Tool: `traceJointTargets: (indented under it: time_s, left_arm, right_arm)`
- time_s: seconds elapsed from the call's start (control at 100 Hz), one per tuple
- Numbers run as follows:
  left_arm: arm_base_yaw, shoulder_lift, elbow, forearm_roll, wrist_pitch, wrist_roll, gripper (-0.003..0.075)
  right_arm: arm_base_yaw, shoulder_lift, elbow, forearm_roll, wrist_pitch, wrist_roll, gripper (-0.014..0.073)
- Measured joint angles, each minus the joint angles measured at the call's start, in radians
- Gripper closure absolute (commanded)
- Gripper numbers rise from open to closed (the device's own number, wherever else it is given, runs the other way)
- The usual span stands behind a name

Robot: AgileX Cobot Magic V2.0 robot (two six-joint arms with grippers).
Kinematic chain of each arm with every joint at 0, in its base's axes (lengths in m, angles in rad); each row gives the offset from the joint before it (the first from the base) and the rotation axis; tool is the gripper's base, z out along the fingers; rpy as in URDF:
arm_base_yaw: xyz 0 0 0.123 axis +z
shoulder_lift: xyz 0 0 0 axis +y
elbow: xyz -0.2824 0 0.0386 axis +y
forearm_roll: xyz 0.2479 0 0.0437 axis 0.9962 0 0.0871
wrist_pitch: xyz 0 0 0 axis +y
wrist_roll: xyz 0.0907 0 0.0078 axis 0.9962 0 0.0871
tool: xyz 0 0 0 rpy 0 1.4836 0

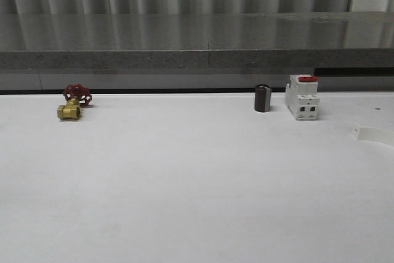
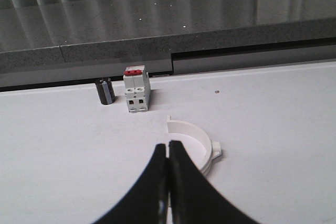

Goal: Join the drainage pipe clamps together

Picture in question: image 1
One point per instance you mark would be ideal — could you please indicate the dark brown cylindrical coupling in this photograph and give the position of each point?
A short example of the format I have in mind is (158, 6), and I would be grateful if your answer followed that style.
(262, 98)

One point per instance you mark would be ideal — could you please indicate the brass valve red handwheel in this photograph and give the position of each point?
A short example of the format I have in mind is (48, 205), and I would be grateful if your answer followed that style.
(76, 96)

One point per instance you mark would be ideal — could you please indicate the grey stone ledge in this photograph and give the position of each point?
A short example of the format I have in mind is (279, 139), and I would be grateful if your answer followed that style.
(348, 51)

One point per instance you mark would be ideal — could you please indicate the white pipe clamp half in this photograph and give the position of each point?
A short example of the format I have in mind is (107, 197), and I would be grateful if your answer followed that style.
(372, 134)

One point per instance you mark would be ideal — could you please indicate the white circuit breaker red switch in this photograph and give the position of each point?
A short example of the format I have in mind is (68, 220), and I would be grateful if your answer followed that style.
(301, 97)

